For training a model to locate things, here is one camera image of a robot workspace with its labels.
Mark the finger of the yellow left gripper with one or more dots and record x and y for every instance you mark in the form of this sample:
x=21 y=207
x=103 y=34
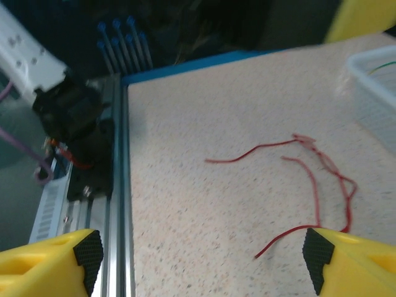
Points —
x=362 y=18

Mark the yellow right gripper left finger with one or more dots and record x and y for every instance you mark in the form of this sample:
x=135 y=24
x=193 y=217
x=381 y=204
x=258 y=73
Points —
x=40 y=269

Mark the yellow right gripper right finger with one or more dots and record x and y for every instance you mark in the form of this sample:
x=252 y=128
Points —
x=359 y=269

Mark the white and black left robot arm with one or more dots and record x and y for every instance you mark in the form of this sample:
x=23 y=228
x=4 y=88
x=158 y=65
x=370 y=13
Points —
x=28 y=58

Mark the white basket with label stickers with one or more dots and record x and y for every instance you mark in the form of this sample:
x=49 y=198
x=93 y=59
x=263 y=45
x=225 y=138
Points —
x=377 y=102

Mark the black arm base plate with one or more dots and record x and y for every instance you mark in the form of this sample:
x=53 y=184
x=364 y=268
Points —
x=92 y=185

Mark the aluminium mounting rail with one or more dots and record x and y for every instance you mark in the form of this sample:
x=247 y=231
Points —
x=120 y=185

